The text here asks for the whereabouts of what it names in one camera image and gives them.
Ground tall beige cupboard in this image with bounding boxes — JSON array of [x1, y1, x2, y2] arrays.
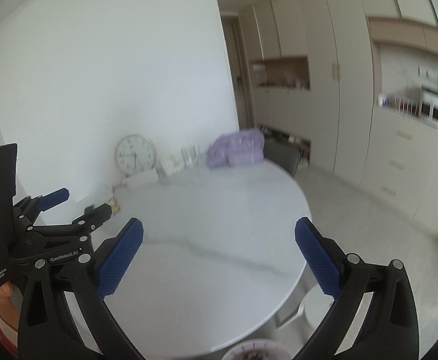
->
[[238, 0, 373, 185]]

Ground person left hand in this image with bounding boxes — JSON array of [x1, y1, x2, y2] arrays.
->
[[0, 282, 20, 331]]

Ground white round wall clock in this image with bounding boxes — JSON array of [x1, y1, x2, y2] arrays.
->
[[115, 134, 156, 176]]

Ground purple bag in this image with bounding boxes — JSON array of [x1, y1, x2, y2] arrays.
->
[[206, 128, 265, 168]]

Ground white trash bin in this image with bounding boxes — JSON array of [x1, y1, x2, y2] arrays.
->
[[221, 339, 293, 360]]

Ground clear drinking glasses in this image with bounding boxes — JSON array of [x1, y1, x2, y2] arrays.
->
[[181, 145, 203, 167]]

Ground white box by clock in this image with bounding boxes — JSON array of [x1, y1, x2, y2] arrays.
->
[[122, 168, 159, 189]]

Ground white drawer cabinet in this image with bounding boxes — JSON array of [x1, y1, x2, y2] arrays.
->
[[360, 106, 438, 235]]

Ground dark chair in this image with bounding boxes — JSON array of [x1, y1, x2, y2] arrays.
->
[[264, 139, 301, 177]]

